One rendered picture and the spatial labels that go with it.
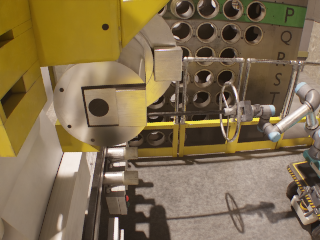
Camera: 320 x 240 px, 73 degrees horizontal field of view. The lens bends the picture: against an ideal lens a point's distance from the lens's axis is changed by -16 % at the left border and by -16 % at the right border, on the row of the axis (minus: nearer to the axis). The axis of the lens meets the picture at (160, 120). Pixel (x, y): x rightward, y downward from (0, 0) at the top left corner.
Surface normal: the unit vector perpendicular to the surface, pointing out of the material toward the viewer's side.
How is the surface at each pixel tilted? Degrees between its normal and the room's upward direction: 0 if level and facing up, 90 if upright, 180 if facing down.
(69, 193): 0
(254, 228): 0
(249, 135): 90
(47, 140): 68
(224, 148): 90
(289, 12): 90
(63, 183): 0
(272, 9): 90
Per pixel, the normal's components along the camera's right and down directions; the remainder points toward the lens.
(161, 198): 0.00, -0.83
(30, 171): 0.92, -0.35
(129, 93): 0.07, 0.55
